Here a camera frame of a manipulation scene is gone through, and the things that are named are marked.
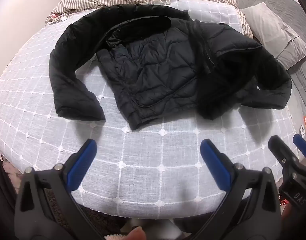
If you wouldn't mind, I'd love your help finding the black puffer jacket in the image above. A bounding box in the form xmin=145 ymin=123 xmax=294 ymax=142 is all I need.
xmin=49 ymin=4 xmax=292 ymax=131

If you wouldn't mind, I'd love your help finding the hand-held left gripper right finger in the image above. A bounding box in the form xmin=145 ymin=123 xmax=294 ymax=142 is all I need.
xmin=200 ymin=139 xmax=282 ymax=240

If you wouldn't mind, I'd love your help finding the grey white-grid blanket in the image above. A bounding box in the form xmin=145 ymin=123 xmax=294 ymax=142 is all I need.
xmin=0 ymin=0 xmax=306 ymax=220

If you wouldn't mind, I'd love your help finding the person's left hand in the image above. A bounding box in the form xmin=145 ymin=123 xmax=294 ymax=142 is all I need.
xmin=127 ymin=226 xmax=146 ymax=240

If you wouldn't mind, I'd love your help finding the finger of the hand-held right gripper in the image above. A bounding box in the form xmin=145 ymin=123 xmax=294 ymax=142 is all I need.
xmin=292 ymin=133 xmax=306 ymax=167
xmin=268 ymin=135 xmax=300 ymax=172

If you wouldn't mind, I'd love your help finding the grey pillow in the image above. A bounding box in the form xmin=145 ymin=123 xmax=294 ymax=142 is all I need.
xmin=240 ymin=2 xmax=306 ymax=70

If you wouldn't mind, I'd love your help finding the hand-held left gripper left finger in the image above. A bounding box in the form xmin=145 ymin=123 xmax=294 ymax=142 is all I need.
xmin=14 ymin=139 xmax=103 ymax=240

